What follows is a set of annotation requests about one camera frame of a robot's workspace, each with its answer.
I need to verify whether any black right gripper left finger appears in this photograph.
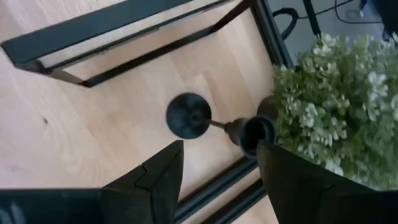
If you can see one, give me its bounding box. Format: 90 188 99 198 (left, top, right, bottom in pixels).
0 139 185 224

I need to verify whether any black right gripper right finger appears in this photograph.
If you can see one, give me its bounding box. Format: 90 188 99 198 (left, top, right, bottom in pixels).
256 139 398 224

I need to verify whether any tall black candlestick holder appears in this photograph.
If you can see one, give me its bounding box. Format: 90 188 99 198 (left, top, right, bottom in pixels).
165 92 278 160

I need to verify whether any green plant with white flowers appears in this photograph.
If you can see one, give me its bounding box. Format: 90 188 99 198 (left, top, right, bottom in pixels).
272 32 398 191

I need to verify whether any black plant pot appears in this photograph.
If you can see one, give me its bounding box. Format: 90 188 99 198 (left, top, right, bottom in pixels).
256 95 279 122

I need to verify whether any wooden shelf with black legs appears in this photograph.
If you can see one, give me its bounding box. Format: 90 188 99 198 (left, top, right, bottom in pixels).
1 0 262 88

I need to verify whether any black stand pole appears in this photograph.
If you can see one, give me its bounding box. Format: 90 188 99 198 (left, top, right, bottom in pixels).
302 0 323 40

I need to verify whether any thin black cable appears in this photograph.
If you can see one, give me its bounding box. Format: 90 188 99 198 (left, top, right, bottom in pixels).
297 0 384 25

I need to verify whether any black cable loop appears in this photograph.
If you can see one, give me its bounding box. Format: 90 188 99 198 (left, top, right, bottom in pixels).
272 7 300 41

